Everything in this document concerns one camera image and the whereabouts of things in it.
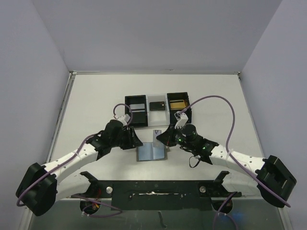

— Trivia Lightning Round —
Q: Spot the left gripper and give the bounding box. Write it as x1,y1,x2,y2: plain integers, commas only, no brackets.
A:
111,126,142,150

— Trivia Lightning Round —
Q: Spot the gold card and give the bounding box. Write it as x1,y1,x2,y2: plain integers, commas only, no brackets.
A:
170,100,186,110

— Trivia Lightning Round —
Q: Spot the black card in tray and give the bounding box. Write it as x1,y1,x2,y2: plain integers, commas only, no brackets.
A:
149,101,165,111

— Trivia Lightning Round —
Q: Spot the white VIP card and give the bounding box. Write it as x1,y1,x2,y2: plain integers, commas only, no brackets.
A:
130,103,146,113

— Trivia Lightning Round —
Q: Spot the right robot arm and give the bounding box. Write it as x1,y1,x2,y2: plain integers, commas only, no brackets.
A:
156,124,297,208

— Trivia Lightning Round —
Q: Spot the silver diamond VIP card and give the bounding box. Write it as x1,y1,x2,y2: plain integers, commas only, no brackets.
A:
153,129,163,148

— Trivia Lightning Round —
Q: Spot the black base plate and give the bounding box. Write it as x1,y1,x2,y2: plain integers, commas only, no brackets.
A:
79,171,230,214

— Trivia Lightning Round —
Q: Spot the black white sorting tray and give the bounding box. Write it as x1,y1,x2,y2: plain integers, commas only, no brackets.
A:
124,92,190,128

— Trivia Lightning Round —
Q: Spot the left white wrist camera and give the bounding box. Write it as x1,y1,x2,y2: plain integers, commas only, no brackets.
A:
114,114,132,126

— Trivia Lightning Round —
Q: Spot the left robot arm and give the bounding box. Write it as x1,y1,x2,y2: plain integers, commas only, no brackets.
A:
16,119,143,216

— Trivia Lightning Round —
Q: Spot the grey card holder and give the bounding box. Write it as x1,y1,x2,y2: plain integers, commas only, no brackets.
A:
136,142,167,162

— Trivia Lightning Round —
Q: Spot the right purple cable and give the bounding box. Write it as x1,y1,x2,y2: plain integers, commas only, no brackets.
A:
178,95,292,230

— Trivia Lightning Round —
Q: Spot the black loop cable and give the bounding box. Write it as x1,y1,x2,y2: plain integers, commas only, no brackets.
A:
188,155,202,168

